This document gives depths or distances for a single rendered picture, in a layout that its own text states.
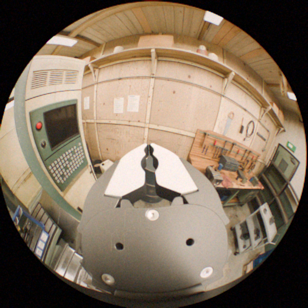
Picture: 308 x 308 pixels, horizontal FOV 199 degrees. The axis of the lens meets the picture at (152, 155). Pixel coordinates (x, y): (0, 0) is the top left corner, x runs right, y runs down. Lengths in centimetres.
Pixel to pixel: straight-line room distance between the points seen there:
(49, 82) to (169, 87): 149
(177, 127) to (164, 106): 41
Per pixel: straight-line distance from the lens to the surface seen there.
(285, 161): 368
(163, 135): 162
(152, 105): 156
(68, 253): 119
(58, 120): 81
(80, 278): 109
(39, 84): 83
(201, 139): 163
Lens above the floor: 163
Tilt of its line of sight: 32 degrees down
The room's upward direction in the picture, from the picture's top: 8 degrees clockwise
